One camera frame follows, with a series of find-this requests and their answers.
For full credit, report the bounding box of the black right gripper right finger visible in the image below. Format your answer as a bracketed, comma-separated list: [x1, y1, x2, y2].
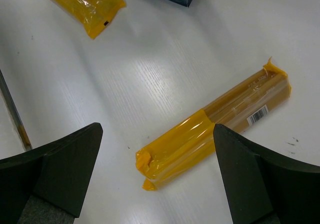
[213, 124, 320, 224]

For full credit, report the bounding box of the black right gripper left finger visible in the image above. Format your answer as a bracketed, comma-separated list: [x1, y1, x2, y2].
[0, 122, 103, 224]

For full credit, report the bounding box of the yellow spaghetti packet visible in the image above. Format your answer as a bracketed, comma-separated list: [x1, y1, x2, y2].
[135, 60, 292, 191]
[54, 0, 126, 39]

